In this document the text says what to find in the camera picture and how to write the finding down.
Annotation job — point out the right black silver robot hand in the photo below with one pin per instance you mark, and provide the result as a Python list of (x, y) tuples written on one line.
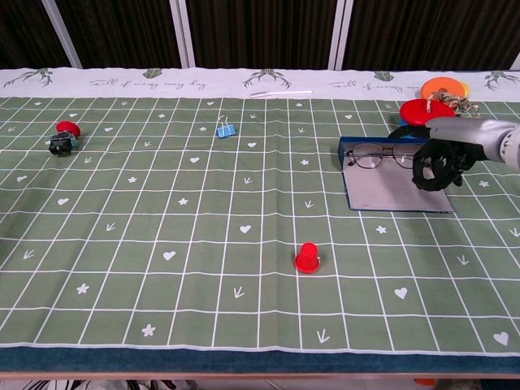
[(463, 132)]

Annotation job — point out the blue grey-lined glasses case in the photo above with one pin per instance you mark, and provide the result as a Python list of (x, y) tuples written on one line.
[(386, 191)]

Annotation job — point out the black wire-frame eyeglasses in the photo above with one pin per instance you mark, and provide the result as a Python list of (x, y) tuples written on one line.
[(367, 156)]

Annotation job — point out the large yellow wooden disc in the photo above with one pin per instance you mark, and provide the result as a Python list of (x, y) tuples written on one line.
[(466, 90)]

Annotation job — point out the red wooden disc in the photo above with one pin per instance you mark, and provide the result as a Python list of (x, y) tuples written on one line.
[(418, 113)]

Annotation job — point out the orange wooden disc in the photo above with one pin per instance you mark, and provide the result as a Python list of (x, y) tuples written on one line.
[(440, 86)]

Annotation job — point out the white plastic strip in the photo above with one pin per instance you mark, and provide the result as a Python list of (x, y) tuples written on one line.
[(280, 93)]

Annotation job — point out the small red plastic cap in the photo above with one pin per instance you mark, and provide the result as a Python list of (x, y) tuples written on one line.
[(308, 262)]

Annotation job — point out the blue binder clip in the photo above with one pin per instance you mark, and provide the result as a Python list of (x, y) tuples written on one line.
[(226, 131)]

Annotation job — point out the green grid tablecloth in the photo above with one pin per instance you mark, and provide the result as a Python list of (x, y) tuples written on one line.
[(183, 227)]

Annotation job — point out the dark blue under cloth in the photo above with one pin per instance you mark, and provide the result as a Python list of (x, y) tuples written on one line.
[(243, 360)]

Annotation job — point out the white partition post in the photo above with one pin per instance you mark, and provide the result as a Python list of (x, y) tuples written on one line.
[(516, 61), (61, 36), (183, 36), (340, 36)]

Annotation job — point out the red mushroom emergency stop switch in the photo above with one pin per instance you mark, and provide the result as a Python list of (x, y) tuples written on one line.
[(67, 129)]

